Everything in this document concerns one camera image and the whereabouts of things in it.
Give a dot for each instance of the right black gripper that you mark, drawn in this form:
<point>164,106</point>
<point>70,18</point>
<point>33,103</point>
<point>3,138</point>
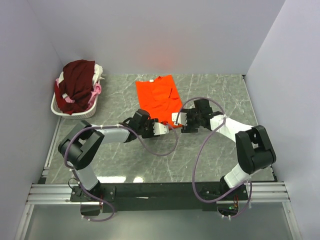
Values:
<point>189,128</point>

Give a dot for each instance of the aluminium rail frame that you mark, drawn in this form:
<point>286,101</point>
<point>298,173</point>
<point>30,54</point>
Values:
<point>259,209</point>

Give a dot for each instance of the dark red t-shirt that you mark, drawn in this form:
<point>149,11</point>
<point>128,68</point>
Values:
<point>77,84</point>

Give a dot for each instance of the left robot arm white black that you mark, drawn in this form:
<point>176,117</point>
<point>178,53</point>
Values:
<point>81,145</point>

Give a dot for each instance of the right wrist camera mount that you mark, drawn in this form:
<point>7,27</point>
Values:
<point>179,118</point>

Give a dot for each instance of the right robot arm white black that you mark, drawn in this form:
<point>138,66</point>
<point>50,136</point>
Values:
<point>254,149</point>

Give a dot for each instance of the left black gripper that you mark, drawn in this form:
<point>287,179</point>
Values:
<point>150,121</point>

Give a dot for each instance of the white garment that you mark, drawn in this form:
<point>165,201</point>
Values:
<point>98,71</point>

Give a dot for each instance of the black base beam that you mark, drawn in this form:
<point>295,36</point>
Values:
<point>141,197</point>

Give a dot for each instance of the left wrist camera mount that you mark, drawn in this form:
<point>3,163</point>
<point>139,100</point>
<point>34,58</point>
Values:
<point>160,129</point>

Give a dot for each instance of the orange t-shirt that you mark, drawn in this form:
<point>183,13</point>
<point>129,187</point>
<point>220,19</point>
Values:
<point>160,98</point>

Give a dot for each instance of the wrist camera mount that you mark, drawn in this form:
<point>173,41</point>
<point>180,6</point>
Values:
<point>179,118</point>
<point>160,129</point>

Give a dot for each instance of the pink garment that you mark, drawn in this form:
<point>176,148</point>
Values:
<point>94,94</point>

